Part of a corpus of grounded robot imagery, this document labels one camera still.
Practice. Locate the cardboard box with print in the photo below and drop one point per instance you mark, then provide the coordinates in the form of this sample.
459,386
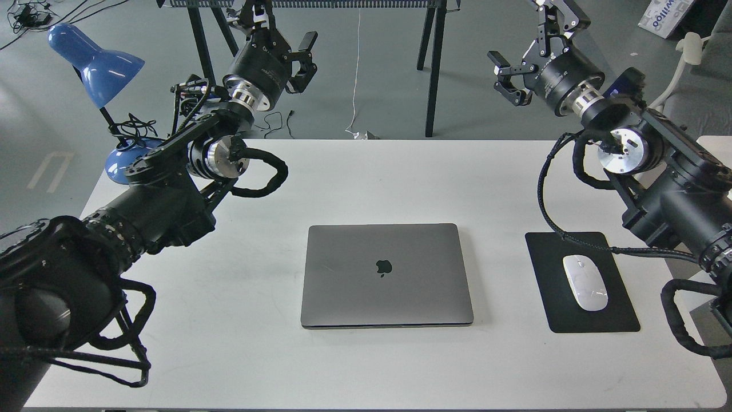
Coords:
663,17

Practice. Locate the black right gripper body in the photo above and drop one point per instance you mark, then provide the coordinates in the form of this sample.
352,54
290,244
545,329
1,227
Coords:
557,75

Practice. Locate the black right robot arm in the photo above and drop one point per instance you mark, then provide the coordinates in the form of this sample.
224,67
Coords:
676,192

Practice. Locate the blue desk lamp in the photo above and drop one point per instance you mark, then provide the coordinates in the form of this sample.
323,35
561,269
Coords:
104,73

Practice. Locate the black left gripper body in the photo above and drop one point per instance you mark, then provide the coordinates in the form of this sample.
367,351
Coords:
257,76

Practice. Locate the white computer mouse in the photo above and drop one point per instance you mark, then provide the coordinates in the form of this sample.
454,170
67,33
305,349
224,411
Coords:
586,283

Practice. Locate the black right gripper side finger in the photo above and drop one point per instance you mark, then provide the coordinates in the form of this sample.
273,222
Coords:
515,82

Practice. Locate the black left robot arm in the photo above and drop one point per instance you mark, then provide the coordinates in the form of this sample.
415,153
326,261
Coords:
64,301

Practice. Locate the black trestle table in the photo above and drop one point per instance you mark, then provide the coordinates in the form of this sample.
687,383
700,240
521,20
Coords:
433,33

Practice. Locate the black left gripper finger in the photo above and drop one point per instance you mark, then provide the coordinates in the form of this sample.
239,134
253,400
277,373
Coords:
251,17

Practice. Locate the black mouse pad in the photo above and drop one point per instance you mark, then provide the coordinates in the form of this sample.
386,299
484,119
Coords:
564,315

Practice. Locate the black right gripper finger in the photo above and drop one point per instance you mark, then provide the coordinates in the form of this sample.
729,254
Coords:
558,21

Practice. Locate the grey laptop computer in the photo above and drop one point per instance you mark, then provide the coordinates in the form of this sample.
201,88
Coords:
385,275

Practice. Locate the white chair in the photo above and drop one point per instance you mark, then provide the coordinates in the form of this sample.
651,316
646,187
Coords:
701,100

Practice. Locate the white side table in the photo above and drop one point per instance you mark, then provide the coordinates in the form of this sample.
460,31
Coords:
720,148

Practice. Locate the black left gripper side finger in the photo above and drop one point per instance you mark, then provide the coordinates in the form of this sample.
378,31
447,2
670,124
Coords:
299,81

